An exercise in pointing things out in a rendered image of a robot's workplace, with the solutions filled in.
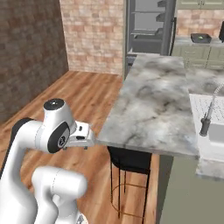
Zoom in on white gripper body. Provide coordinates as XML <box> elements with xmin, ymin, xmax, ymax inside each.
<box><xmin>64</xmin><ymin>129</ymin><xmax>96</xmax><ymax>149</ymax></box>

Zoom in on black bar stool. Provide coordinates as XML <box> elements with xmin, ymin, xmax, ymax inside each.
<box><xmin>107</xmin><ymin>145</ymin><xmax>153</xmax><ymax>220</ymax></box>

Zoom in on green island cabinet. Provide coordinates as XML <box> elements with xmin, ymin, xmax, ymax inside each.
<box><xmin>155</xmin><ymin>154</ymin><xmax>224</xmax><ymax>224</ymax></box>

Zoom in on grey open shelving unit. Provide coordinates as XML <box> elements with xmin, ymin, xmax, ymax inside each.
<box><xmin>125</xmin><ymin>0</ymin><xmax>178</xmax><ymax>77</ymax></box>

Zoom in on grey spring tap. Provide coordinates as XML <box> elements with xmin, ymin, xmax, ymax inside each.
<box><xmin>199</xmin><ymin>82</ymin><xmax>224</xmax><ymax>137</ymax></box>

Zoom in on white sink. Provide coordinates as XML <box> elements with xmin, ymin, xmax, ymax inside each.
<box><xmin>188</xmin><ymin>93</ymin><xmax>224</xmax><ymax>162</ymax></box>

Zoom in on green lower cupboards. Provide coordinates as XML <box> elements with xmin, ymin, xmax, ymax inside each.
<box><xmin>171</xmin><ymin>43</ymin><xmax>224</xmax><ymax>71</ymax></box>

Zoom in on green cupboards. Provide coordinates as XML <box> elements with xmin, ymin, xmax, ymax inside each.
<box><xmin>171</xmin><ymin>43</ymin><xmax>224</xmax><ymax>71</ymax></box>
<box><xmin>176</xmin><ymin>0</ymin><xmax>224</xmax><ymax>11</ymax></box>

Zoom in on black appliance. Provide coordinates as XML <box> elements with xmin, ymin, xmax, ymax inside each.
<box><xmin>218</xmin><ymin>24</ymin><xmax>224</xmax><ymax>44</ymax></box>

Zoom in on green upper cupboards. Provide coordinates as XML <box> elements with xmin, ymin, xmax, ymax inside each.
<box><xmin>176</xmin><ymin>0</ymin><xmax>224</xmax><ymax>11</ymax></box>

